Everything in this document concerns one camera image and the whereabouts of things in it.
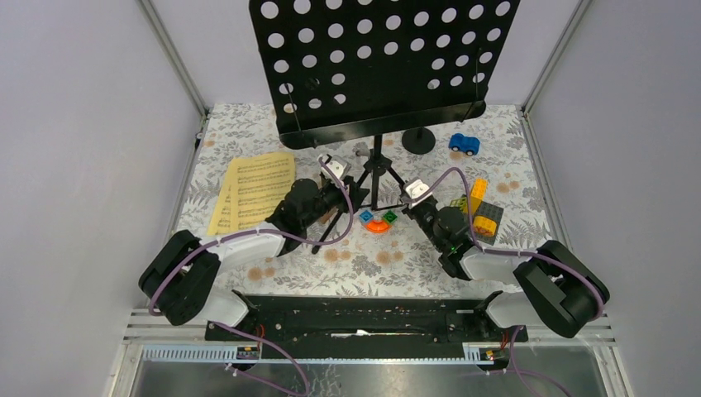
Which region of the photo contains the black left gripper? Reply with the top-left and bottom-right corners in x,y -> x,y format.
302,175 -> 370,229

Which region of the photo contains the yellow sheet music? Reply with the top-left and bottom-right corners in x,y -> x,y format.
207,159 -> 241,236
227,152 -> 296,232

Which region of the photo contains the black music stand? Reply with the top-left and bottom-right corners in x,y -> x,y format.
247,0 -> 522,256

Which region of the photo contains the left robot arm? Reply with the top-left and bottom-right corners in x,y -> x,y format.
138,176 -> 370,340

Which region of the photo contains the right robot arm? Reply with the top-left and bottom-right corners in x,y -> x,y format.
404,198 -> 611,341

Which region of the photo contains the blue toy brick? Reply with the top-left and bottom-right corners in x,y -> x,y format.
359,210 -> 374,225

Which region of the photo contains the floral table mat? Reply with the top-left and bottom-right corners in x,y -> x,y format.
178,103 -> 552,299

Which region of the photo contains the green toy brick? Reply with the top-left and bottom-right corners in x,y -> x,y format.
382,210 -> 398,226

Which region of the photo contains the lime green fence piece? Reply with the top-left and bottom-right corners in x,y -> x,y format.
449,196 -> 468,213

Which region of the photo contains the yellow orange toy cylinder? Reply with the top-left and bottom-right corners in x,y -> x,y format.
473,216 -> 498,237

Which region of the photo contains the black microphone stand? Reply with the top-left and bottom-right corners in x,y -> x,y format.
402,127 -> 436,155

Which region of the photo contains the blue toy car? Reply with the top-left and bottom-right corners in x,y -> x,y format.
448,133 -> 480,156

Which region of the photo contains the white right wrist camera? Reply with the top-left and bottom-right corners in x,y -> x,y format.
401,179 -> 432,208

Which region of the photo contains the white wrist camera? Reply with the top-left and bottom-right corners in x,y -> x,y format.
401,179 -> 432,208
317,154 -> 351,181

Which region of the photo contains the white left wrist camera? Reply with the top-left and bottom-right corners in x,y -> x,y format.
317,154 -> 351,181

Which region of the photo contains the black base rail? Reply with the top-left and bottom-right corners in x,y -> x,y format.
237,295 -> 528,360

